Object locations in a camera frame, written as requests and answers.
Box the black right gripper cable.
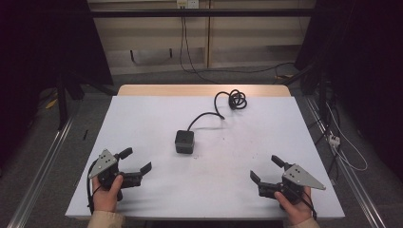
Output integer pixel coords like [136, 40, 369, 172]
[299, 189, 318, 221]

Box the white cable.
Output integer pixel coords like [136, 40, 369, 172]
[325, 100, 369, 173]

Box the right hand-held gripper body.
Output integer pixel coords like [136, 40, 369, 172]
[258, 163, 327, 204]

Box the black horizontal bar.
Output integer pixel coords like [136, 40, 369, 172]
[89, 8, 317, 19]

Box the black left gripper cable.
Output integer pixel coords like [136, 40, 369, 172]
[86, 159, 103, 216]

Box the person's right hand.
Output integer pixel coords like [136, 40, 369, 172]
[274, 186, 314, 227]

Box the person's left hand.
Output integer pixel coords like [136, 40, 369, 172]
[91, 174, 125, 213]

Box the white wall socket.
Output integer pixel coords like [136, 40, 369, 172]
[176, 0, 201, 10]

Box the aluminium floor rail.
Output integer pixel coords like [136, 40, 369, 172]
[6, 105, 82, 228]
[303, 94, 388, 228]

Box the wooden table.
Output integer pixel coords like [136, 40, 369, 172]
[117, 84, 292, 98]

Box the black adapter cable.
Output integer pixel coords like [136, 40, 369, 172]
[186, 88, 248, 132]

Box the white power strip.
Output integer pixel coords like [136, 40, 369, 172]
[328, 134, 342, 148]

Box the black cube power adapter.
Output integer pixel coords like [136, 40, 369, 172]
[174, 129, 195, 155]

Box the white table cover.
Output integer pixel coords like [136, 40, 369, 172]
[65, 95, 346, 220]

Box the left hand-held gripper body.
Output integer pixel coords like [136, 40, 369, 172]
[87, 148, 144, 191]

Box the black curtain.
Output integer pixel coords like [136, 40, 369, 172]
[0, 0, 114, 165]
[294, 0, 403, 174]

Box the black hanging cable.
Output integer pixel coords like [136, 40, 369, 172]
[179, 15, 297, 86]

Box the black metal stand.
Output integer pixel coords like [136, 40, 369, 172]
[55, 71, 86, 131]

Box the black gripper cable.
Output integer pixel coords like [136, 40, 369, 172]
[299, 189, 318, 221]
[86, 159, 103, 216]

